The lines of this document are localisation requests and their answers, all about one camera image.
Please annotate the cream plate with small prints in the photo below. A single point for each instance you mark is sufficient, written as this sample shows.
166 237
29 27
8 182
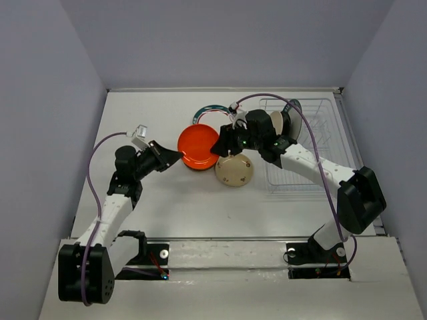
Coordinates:
234 170

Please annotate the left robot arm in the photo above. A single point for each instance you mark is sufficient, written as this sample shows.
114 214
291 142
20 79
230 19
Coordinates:
87 268

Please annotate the orange plate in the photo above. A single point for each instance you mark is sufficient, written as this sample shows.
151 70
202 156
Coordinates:
195 143

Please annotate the green red rimmed white plate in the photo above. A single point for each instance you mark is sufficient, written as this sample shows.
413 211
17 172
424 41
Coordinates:
210 109

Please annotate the white wire dish rack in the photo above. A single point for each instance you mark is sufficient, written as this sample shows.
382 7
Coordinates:
322 151

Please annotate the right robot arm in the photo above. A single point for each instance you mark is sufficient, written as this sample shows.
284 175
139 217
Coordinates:
354 194

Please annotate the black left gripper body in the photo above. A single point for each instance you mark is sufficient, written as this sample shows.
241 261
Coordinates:
147 162

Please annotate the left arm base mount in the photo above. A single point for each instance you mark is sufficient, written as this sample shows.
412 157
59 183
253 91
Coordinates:
150 262

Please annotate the dark blue rimmed white plate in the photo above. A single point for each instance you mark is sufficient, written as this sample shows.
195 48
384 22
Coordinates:
294 109

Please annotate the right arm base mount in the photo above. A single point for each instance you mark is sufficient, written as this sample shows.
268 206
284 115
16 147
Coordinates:
303 264

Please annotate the yellow brown patterned plate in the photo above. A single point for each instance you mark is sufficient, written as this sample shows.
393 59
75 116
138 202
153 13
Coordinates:
199 169

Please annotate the cream plate with black patch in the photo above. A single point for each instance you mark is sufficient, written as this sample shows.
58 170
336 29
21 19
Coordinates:
277 122

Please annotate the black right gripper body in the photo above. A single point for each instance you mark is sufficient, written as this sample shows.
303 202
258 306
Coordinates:
254 142

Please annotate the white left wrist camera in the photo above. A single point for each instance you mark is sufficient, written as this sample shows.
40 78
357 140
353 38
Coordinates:
138 137

